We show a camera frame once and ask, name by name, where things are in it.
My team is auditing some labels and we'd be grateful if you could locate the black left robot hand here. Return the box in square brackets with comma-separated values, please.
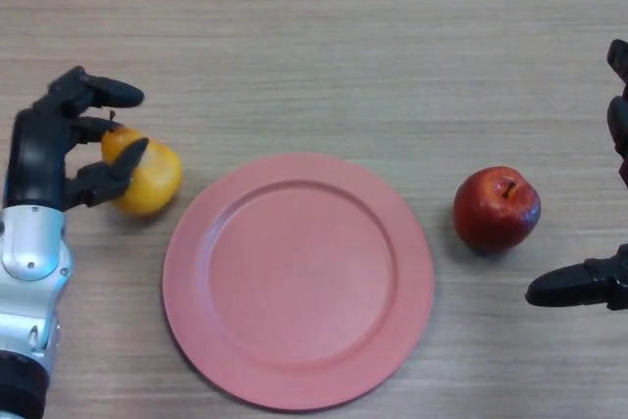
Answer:
[3, 66, 150, 212]

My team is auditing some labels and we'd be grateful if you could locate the pink round plate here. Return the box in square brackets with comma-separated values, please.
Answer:
[162, 153, 435, 413]

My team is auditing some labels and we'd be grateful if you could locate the yellow pear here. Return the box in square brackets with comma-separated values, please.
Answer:
[100, 111, 183, 217]

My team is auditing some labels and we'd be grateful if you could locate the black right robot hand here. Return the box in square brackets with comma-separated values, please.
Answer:
[524, 38, 628, 311]

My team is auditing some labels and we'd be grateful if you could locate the red apple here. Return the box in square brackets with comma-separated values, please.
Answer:
[452, 166, 543, 253]

